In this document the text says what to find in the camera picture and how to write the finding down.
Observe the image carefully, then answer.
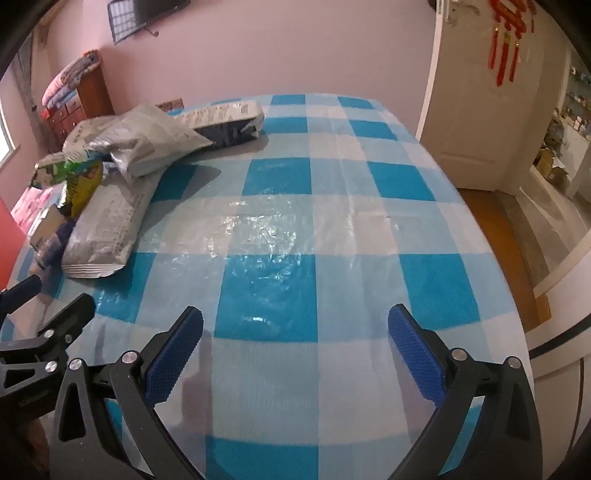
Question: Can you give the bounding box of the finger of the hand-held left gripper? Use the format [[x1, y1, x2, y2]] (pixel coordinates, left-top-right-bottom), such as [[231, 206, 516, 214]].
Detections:
[[0, 274, 42, 319], [0, 293, 96, 423]]

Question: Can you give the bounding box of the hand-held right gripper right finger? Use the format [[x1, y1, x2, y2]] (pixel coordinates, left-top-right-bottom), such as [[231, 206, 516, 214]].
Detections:
[[387, 304, 543, 480]]

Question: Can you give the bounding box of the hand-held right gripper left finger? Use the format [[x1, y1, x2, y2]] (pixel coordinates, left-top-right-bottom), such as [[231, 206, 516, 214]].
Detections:
[[48, 305, 206, 480]]

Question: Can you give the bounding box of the white and black packet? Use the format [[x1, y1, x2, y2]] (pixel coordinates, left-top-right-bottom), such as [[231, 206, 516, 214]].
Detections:
[[178, 102, 265, 149], [61, 178, 160, 280]]

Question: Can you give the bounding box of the yellow snack packet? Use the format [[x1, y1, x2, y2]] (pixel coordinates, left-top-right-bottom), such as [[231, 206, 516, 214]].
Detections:
[[58, 161, 105, 217]]

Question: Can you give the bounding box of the green and white packet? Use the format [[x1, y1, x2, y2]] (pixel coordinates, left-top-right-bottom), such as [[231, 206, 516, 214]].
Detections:
[[30, 151, 102, 190]]

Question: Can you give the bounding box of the grey foil packet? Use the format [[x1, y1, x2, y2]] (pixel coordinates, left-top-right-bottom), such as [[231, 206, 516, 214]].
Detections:
[[62, 102, 214, 178]]

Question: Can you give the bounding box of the pink printed bedsheet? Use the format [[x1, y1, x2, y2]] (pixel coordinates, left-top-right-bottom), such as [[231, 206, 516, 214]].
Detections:
[[9, 182, 68, 236]]

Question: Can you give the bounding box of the window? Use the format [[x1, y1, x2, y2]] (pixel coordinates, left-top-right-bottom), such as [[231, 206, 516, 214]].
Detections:
[[0, 99, 21, 162]]

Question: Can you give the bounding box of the blue white checkered tablecloth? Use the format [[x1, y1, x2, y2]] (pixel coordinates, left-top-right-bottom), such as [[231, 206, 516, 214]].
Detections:
[[9, 95, 536, 480]]

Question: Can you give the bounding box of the grey curtain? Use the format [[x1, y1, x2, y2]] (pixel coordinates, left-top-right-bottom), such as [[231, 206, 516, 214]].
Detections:
[[16, 34, 56, 153]]

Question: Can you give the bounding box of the brown wooden cabinet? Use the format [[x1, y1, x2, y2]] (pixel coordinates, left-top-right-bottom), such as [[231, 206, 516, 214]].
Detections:
[[46, 68, 115, 153]]

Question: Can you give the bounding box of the stack of folded blankets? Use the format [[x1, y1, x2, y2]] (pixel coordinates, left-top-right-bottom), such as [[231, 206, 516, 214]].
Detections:
[[41, 50, 100, 109]]

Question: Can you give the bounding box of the cardboard box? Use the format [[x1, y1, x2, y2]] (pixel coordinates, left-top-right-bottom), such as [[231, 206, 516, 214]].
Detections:
[[533, 148, 571, 185]]

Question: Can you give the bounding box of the white door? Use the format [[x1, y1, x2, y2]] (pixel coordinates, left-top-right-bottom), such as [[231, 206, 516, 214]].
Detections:
[[416, 0, 573, 195]]

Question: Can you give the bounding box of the shelf of goods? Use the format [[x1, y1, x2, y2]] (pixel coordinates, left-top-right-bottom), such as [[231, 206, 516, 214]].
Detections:
[[547, 65, 591, 148]]

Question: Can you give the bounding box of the red knot door ornament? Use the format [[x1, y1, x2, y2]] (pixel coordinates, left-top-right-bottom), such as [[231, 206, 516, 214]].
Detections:
[[487, 0, 539, 88]]

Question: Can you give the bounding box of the wall television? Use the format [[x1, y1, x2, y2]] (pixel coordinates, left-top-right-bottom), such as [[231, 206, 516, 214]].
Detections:
[[107, 0, 191, 44]]

